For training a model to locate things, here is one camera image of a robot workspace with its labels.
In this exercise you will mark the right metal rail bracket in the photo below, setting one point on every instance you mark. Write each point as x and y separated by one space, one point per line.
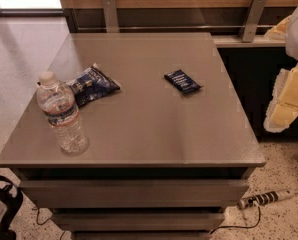
248 30

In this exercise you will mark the middle cabinet drawer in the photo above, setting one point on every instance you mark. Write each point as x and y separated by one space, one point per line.
187 221

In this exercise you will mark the white power strip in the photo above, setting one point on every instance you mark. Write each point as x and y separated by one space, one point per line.
265 198

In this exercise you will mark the bottom cabinet drawer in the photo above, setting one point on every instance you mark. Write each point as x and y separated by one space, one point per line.
140 236

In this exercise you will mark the clear plastic water bottle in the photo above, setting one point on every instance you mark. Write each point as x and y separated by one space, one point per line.
56 100

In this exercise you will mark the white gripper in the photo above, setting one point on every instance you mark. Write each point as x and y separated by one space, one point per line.
283 104

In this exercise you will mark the black bag with straps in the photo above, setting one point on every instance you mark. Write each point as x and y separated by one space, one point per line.
11 199

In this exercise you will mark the grey drawer cabinet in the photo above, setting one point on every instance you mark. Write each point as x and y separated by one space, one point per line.
149 130

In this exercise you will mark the top cabinet drawer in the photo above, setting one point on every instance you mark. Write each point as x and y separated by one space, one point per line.
133 193

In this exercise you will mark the cabinet drawer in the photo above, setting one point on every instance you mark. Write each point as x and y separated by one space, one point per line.
133 193
140 236
187 221

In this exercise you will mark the left metal rail bracket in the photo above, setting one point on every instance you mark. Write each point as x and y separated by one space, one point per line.
110 15

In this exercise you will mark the dark blue snack bar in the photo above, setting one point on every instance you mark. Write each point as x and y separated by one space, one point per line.
181 81

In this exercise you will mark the blue chip bag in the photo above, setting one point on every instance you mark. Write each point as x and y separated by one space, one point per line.
92 84

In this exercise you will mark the metal rail bracket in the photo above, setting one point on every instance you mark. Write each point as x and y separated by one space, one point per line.
248 30
110 15

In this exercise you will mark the horizontal metal rail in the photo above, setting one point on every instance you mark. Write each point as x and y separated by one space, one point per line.
85 29

